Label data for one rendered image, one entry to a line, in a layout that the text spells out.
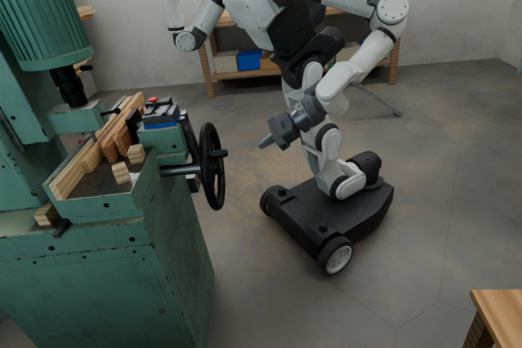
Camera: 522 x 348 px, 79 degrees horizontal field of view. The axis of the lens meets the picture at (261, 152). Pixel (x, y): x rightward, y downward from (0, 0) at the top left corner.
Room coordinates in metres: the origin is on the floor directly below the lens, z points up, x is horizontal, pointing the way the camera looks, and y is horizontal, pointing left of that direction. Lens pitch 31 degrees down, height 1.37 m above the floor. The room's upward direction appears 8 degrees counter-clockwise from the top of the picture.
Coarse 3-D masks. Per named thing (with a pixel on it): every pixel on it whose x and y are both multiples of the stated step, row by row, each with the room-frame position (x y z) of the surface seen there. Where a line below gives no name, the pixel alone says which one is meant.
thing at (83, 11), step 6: (84, 6) 4.24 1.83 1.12; (90, 6) 4.33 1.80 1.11; (78, 12) 4.02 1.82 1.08; (84, 12) 4.01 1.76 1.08; (90, 12) 4.12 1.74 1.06; (84, 18) 4.07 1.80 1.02; (78, 66) 3.68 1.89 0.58; (84, 66) 3.99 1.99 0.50; (90, 66) 3.97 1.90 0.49; (78, 72) 3.62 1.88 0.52
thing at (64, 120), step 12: (60, 108) 0.89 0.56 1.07; (72, 108) 0.88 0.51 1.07; (84, 108) 0.86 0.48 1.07; (96, 108) 0.88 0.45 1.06; (48, 120) 0.86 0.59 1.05; (60, 120) 0.86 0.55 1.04; (72, 120) 0.86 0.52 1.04; (84, 120) 0.85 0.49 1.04; (96, 120) 0.85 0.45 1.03; (108, 120) 0.91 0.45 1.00; (60, 132) 0.86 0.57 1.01; (72, 132) 0.86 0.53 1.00
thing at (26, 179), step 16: (0, 128) 0.81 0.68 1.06; (0, 144) 0.79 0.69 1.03; (48, 144) 0.94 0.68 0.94; (0, 160) 0.79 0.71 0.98; (16, 160) 0.80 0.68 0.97; (32, 160) 0.85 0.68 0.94; (48, 160) 0.91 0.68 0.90; (0, 176) 0.79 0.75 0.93; (16, 176) 0.79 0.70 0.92; (32, 176) 0.82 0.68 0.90; (48, 176) 0.87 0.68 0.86; (0, 192) 0.79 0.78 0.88; (16, 192) 0.79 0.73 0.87; (32, 192) 0.79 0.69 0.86; (0, 208) 0.79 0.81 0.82; (16, 208) 0.79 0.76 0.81
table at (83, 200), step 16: (128, 160) 0.83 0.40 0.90; (144, 160) 0.82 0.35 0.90; (160, 160) 0.87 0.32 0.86; (176, 160) 0.87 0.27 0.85; (96, 176) 0.76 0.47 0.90; (112, 176) 0.75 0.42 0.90; (144, 176) 0.77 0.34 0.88; (80, 192) 0.70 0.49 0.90; (96, 192) 0.69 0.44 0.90; (112, 192) 0.68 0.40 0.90; (128, 192) 0.67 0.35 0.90; (144, 192) 0.73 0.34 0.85; (64, 208) 0.67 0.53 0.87; (80, 208) 0.67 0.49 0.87; (96, 208) 0.67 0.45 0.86; (112, 208) 0.67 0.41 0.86; (128, 208) 0.66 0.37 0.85
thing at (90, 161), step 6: (138, 96) 1.29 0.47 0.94; (132, 102) 1.23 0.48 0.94; (138, 102) 1.27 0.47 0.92; (126, 108) 1.17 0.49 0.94; (132, 108) 1.19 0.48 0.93; (120, 114) 1.11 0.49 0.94; (114, 120) 1.06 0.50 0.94; (96, 144) 0.89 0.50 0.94; (90, 150) 0.85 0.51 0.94; (96, 150) 0.86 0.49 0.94; (84, 156) 0.82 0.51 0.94; (90, 156) 0.82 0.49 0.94; (96, 156) 0.84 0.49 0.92; (102, 156) 0.87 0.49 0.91; (84, 162) 0.79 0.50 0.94; (90, 162) 0.80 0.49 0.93; (96, 162) 0.83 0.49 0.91; (84, 168) 0.79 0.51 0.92; (90, 168) 0.79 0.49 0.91
